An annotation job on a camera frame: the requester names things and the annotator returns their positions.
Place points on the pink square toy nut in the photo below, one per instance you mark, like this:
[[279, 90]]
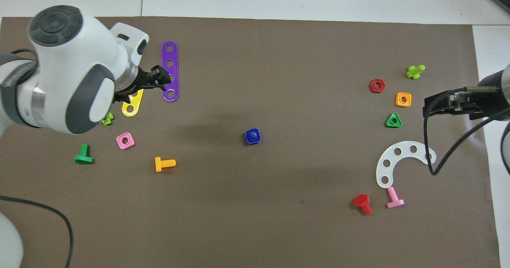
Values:
[[130, 143]]

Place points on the purple four-hole strip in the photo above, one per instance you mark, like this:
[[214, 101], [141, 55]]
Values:
[[170, 55]]

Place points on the yellow three-hole strip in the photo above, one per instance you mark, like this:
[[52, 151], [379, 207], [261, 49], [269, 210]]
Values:
[[137, 102]]

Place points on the orange-yellow toy screw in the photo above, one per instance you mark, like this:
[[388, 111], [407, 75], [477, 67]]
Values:
[[158, 164]]

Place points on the blue square toy nut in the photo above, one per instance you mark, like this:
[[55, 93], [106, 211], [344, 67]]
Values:
[[248, 140]]

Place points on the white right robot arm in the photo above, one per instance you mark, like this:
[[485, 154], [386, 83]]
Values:
[[505, 89]]

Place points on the white curved five-hole plate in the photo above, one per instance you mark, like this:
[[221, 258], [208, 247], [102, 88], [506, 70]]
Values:
[[391, 157]]

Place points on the lime green cross screw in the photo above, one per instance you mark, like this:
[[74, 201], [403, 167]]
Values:
[[413, 73]]

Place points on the pink toy screw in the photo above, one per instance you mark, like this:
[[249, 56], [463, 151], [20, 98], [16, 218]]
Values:
[[395, 202]]

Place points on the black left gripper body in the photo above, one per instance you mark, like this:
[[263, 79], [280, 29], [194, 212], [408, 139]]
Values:
[[133, 87]]

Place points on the dark green toy screw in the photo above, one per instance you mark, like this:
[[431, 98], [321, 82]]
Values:
[[83, 159]]

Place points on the red hexagon toy nut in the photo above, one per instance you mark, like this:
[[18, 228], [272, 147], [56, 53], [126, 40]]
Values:
[[372, 86]]

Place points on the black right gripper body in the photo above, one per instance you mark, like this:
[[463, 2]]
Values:
[[484, 105]]

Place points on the red hexagon toy screw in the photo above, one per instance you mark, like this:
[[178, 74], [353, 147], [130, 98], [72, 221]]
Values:
[[361, 201]]

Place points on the orange square toy nut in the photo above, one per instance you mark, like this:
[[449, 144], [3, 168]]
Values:
[[398, 103]]

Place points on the lime green cross nut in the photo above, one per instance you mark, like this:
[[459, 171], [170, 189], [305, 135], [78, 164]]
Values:
[[110, 119]]

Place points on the brown table mat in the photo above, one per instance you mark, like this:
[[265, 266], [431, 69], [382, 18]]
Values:
[[255, 204]]

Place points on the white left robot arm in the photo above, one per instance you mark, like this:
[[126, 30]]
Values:
[[71, 61]]

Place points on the green triangle toy nut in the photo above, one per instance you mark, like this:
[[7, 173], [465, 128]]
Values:
[[388, 124]]

